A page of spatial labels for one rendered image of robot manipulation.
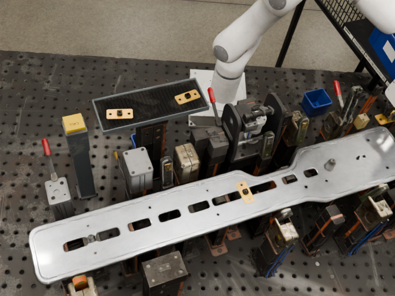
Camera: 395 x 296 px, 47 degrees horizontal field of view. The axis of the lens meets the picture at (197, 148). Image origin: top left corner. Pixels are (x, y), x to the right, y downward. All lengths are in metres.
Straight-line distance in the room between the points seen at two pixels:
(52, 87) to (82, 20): 1.45
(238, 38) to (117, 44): 1.83
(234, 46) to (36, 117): 0.94
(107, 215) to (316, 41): 2.61
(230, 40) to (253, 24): 0.12
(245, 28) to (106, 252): 0.89
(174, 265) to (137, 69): 1.15
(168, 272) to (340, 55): 2.65
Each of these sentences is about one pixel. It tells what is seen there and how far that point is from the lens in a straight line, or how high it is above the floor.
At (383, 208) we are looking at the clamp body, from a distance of 1.66.
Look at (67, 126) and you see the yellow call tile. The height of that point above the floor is 1.16.
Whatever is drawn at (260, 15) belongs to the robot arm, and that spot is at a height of 1.37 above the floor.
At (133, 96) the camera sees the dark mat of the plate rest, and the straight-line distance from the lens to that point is 1.55.
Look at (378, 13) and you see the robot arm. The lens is 1.37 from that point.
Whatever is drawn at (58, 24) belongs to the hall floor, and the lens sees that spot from 3.58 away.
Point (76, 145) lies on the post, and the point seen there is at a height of 1.08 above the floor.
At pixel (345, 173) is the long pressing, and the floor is 1.00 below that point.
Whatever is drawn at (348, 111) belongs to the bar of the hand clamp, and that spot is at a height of 1.10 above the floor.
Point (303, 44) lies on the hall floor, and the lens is 3.66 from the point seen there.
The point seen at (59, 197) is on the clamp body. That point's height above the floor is 1.06.
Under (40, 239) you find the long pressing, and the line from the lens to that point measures 1.49.
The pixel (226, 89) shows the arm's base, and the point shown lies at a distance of 1.95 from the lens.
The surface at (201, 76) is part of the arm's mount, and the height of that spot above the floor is 0.81.
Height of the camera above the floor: 2.35
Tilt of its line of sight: 56 degrees down
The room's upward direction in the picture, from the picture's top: 11 degrees clockwise
